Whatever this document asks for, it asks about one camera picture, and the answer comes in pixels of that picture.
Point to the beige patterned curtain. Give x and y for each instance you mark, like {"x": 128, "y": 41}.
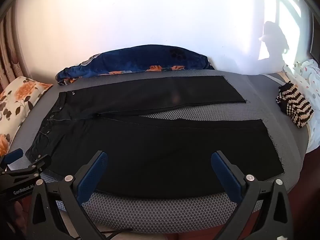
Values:
{"x": 10, "y": 55}

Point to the black beige striped knit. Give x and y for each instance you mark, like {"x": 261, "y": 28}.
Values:
{"x": 295, "y": 105}

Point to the blue floral blanket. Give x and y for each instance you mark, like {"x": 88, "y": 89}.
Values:
{"x": 140, "y": 57}

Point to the grey mesh bed mat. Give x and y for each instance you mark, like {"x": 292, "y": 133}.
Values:
{"x": 160, "y": 212}

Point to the dark framed panel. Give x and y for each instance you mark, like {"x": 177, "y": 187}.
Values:
{"x": 315, "y": 40}

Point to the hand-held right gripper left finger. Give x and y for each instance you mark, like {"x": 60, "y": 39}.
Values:
{"x": 92, "y": 178}

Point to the white printed cloth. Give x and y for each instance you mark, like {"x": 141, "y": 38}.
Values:
{"x": 310, "y": 80}

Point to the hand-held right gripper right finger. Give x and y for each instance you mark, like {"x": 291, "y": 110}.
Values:
{"x": 225, "y": 178}

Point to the black pants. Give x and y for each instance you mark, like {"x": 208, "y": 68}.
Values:
{"x": 150, "y": 150}

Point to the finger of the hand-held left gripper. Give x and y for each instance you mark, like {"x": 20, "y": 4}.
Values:
{"x": 37, "y": 163}
{"x": 13, "y": 155}

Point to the white orange floral pillow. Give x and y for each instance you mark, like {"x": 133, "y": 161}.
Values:
{"x": 22, "y": 97}

